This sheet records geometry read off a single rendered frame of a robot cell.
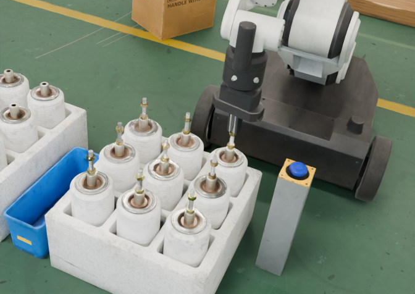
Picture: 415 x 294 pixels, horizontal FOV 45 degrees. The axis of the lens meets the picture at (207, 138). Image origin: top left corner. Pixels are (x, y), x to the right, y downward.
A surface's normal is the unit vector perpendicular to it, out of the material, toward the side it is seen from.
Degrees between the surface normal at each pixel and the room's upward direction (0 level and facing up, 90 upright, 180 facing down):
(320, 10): 40
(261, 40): 90
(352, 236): 0
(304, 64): 60
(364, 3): 90
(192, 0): 90
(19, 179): 90
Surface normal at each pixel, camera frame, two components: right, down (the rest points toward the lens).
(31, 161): 0.91, 0.32
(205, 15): 0.63, 0.53
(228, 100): -0.52, 0.48
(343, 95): 0.11, -0.78
